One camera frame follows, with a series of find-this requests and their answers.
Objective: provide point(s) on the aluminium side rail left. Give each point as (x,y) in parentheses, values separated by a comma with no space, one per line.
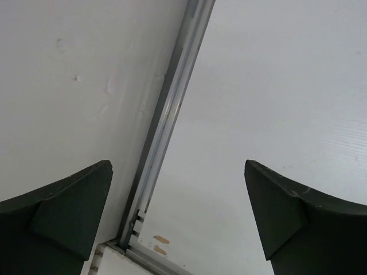
(193,26)

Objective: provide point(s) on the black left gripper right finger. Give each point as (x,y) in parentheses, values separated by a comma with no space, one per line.
(303,230)

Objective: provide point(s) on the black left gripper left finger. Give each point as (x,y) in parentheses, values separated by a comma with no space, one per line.
(51,230)

